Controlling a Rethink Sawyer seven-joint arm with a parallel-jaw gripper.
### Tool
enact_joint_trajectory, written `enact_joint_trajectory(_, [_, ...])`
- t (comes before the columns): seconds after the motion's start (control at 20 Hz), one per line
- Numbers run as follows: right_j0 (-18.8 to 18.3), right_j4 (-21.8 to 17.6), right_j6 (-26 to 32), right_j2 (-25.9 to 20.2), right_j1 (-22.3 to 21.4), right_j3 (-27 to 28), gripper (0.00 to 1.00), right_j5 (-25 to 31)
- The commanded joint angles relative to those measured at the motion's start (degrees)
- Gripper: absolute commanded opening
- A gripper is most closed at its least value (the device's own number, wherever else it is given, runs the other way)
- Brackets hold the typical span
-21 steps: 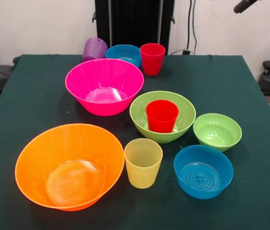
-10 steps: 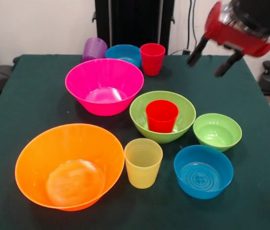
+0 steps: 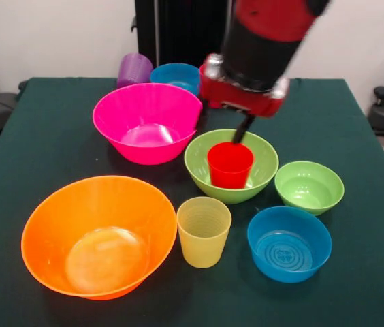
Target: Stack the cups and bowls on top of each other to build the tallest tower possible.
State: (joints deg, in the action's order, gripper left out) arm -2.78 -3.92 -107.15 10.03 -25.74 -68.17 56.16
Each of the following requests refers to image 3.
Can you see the large green plastic bowl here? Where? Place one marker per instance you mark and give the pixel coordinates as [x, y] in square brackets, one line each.
[263, 170]

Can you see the large pink plastic bowl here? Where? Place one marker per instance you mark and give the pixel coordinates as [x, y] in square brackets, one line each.
[144, 112]

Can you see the blue plastic bowl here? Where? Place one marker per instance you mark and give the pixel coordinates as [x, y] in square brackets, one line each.
[175, 75]
[289, 248]

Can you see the red plastic cup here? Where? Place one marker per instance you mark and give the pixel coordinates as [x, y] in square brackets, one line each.
[229, 167]

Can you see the orange plastic bowl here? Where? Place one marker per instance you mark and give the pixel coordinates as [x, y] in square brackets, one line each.
[100, 238]

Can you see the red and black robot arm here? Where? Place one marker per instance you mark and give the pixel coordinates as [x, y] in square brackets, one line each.
[263, 41]

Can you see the purple plastic cup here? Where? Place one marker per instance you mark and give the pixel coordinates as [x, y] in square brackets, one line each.
[132, 69]

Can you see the dark green table cloth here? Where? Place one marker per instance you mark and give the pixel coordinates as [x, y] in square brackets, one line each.
[331, 272]

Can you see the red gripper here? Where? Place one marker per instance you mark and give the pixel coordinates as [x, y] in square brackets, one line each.
[239, 97]

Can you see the small green plastic bowl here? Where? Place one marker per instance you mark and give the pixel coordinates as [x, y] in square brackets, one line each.
[309, 189]

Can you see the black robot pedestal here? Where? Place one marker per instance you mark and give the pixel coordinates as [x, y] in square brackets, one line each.
[185, 30]

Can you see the yellow plastic cup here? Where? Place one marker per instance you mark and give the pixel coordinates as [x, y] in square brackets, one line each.
[203, 245]

